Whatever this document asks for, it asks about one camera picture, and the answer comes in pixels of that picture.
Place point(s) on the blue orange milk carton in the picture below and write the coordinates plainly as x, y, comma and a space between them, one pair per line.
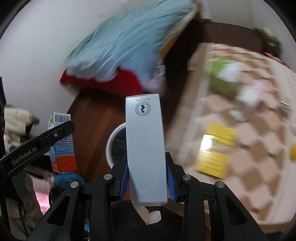
62, 154

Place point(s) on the green tissue box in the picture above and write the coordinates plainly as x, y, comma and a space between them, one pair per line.
224, 74

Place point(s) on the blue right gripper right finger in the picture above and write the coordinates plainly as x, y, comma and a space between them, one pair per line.
171, 176

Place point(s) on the white clothes pile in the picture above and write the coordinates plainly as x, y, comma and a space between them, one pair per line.
18, 126

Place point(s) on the light blue blanket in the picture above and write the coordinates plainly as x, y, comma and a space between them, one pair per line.
130, 40

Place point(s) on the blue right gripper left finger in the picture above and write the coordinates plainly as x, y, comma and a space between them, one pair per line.
124, 182

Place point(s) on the grey white carton box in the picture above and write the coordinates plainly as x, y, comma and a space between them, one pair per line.
145, 147

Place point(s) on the blue jacket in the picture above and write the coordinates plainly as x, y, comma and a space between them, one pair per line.
63, 180

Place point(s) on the yellow box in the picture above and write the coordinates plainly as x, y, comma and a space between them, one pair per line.
217, 143

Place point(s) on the white round trash bin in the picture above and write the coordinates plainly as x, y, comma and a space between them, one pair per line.
115, 150

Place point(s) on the checkered bed cover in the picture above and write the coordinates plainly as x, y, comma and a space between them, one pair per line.
260, 171

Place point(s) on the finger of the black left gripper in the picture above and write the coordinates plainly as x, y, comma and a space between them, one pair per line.
18, 158

